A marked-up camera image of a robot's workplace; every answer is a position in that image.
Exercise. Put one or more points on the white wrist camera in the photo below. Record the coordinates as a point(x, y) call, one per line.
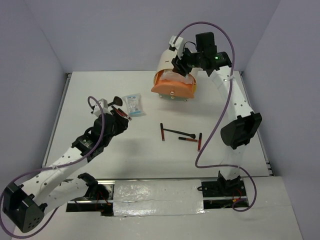
point(101, 108)
point(176, 44)

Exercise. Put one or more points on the red lip gloss left-centre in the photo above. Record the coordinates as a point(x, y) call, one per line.
point(162, 131)

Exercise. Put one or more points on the red lip gloss right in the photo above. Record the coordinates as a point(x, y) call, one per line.
point(199, 142)

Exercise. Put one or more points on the thin black makeup brush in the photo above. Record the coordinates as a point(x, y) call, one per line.
point(191, 135)

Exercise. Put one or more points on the red lip gloss far-left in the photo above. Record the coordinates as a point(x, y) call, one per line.
point(125, 114)
point(117, 111)

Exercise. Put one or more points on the red lip gloss horizontal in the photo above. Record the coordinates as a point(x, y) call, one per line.
point(187, 139)

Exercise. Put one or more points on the red lip gloss far-left outer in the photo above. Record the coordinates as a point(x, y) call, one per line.
point(125, 114)

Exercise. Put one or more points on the large black powder brush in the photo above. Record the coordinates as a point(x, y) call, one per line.
point(117, 101)

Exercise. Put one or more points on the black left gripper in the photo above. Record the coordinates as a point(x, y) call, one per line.
point(121, 122)

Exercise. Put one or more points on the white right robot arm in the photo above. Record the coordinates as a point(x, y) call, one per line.
point(243, 121)

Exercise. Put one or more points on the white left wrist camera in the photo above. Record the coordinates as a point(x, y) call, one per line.
point(101, 108)

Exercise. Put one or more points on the silver foil covered panel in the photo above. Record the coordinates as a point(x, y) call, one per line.
point(157, 198)

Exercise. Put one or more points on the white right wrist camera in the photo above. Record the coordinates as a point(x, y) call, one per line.
point(176, 44)

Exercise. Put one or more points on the cotton pad pack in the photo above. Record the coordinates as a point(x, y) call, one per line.
point(175, 77)
point(134, 105)

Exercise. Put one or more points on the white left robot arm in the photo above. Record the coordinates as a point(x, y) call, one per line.
point(27, 204)

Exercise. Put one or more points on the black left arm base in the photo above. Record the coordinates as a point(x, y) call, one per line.
point(97, 198)

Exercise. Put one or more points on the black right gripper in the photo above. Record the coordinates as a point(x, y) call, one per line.
point(179, 67)

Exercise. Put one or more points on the cream round drawer cabinet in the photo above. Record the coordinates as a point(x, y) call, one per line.
point(165, 63)

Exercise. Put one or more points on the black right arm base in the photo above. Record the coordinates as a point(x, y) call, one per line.
point(223, 191)

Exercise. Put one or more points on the orange top drawer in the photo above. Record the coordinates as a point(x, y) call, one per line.
point(173, 88)

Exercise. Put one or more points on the red lip gloss far-left inner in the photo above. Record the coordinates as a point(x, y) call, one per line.
point(117, 111)

